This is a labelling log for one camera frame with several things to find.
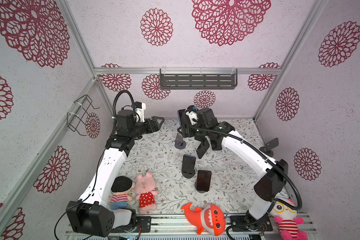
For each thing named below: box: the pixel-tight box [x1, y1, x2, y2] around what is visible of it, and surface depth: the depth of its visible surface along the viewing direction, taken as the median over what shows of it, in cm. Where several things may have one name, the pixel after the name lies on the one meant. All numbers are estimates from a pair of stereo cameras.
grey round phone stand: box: [174, 132, 187, 150], surface depth 104 cm
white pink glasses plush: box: [270, 198, 308, 240], surface depth 71 cm
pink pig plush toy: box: [134, 172, 159, 215], surface depth 81 cm
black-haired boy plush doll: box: [107, 176, 136, 210], surface depth 79 cm
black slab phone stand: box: [181, 170, 196, 179], surface depth 90 cm
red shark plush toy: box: [181, 203, 226, 236], surface depth 71 cm
